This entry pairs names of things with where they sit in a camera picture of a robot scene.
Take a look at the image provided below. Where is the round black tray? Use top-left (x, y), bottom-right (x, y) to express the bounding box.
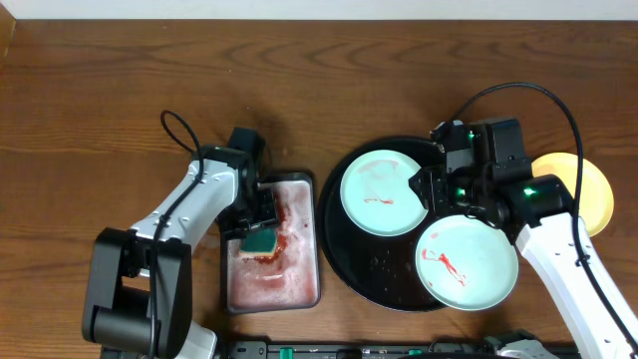
top-left (315, 136), bottom-right (446, 312)

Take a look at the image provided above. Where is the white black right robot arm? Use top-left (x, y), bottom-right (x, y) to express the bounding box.
top-left (409, 118), bottom-right (637, 358)

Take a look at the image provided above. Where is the green yellow sponge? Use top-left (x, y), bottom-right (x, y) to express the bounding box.
top-left (238, 228), bottom-right (278, 258)

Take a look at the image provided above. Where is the yellow plate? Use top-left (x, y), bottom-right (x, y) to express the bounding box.
top-left (532, 153), bottom-right (614, 236)

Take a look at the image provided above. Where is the pale green plate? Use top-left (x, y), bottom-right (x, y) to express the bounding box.
top-left (415, 215), bottom-right (519, 311)
top-left (340, 150), bottom-right (428, 237)

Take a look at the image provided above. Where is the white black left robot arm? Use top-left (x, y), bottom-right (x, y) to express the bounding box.
top-left (82, 145), bottom-right (278, 358)

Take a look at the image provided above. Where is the rectangular black soapy water tray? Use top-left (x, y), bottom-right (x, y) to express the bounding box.
top-left (224, 173), bottom-right (320, 314)

